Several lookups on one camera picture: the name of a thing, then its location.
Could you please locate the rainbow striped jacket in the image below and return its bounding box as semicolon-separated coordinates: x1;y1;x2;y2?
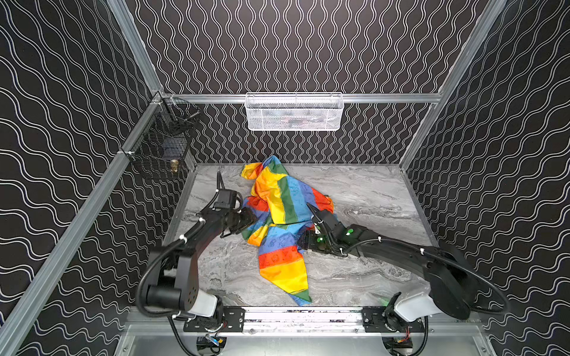
241;156;334;306

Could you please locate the black wire wall basket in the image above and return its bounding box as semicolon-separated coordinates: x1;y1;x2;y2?
127;99;202;181

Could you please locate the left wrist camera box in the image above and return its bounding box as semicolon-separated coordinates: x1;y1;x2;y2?
214;188;243;210

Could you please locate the aluminium front rail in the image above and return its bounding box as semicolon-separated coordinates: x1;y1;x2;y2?
126;306;482;337

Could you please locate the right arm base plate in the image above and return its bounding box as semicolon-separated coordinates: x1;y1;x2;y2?
361;307;425;334

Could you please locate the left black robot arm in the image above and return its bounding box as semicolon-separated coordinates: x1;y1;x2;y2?
135;173;257;322

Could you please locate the brass object in basket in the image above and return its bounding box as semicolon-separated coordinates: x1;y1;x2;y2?
170;160;180;174

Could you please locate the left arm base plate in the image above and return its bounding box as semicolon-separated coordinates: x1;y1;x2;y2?
183;306;246;333

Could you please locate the white mesh wall basket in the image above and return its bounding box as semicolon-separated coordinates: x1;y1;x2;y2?
244;92;344;131

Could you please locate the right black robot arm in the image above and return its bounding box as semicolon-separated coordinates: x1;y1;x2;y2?
298;205;512;322

